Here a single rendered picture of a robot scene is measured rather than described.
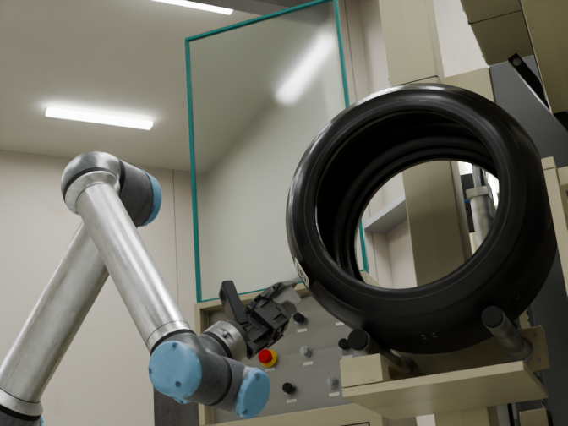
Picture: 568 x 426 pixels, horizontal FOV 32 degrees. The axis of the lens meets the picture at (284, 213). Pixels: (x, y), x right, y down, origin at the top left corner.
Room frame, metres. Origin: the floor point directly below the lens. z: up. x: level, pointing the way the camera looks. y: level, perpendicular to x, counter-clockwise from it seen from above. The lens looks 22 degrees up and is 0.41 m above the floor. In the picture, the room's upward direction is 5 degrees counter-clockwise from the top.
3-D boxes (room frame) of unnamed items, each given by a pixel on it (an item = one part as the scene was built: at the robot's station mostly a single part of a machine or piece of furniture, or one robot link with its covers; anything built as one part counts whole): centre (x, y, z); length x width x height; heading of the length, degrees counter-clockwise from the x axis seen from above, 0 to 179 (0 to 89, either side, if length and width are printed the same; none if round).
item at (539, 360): (2.26, -0.38, 0.90); 0.40 x 0.03 x 0.10; 70
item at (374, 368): (2.14, -0.19, 0.84); 0.36 x 0.09 x 0.06; 160
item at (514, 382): (2.10, -0.32, 0.80); 0.37 x 0.36 x 0.02; 70
